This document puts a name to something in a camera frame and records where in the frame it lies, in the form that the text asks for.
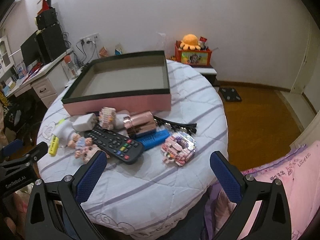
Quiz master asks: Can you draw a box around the black hair clip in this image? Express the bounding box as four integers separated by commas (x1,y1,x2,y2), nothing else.
153,116,197,135

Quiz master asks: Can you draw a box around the white striped quilted tablecloth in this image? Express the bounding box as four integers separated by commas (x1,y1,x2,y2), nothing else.
36,59,229,240

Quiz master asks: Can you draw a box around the rose gold cylinder case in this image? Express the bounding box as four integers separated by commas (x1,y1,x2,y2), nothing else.
123,111,157,139

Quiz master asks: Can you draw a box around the orange lid water bottle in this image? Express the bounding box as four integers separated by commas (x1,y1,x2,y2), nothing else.
63,54,78,79

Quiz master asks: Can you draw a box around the black tv remote control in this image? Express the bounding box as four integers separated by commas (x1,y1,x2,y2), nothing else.
84,125,144,165

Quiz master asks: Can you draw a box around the low white black cabinet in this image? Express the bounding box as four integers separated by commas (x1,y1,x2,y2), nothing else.
191,65,220,92

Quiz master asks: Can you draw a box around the blue highlighter pen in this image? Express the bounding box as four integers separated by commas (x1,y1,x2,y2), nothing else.
137,129,170,151

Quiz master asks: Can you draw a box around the large black speaker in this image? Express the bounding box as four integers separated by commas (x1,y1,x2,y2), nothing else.
36,23,67,64

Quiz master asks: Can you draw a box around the pink box with black rim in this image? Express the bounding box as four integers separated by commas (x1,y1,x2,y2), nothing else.
61,50,171,115

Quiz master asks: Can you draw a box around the black bathroom scale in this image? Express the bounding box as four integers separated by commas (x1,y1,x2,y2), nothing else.
219,88,242,102

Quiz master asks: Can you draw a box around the white desk with drawers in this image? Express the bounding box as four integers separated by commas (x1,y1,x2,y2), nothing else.
7,48,73,108

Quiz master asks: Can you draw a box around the white wall power strip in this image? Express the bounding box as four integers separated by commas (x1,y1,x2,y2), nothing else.
79,33,99,44

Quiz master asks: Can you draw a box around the red triangular flag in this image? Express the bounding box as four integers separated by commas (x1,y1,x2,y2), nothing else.
37,0,50,15

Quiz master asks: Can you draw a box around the white hair dryer toy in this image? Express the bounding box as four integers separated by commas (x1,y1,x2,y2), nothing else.
53,120,75,142

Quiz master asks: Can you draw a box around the orange octopus plush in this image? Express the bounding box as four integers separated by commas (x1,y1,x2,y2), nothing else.
180,34,201,50

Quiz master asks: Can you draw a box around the pink floral bedding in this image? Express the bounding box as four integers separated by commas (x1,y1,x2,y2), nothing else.
201,141,319,239

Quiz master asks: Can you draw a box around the white charger adapter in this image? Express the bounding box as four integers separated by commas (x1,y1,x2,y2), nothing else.
73,113,97,132

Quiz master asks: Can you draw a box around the black computer monitor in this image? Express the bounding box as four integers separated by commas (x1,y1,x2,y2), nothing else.
21,32,42,67

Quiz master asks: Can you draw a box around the pink white block cat toy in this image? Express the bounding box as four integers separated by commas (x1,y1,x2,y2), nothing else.
99,107,116,130

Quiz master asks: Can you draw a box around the white earbuds case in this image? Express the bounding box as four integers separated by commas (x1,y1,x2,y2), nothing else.
114,110,130,130

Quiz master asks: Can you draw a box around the pink brick block toy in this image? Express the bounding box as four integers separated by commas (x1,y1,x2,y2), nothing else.
161,132,197,167

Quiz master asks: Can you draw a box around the orange snack bag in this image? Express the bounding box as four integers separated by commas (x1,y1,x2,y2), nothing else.
99,46,108,58

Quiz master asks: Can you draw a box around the yellow highlighter pen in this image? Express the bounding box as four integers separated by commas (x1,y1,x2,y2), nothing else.
48,119,66,156

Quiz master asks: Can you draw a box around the white glass cabinet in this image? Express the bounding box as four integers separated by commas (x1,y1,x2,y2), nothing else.
0,36,14,76

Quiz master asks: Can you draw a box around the red toy storage box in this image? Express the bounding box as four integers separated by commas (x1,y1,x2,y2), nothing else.
175,41,213,67

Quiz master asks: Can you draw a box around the pink pig doll figure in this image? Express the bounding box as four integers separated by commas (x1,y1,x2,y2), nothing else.
67,133,101,164

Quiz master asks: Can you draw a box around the small black speaker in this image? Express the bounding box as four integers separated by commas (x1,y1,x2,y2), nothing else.
35,8,57,30

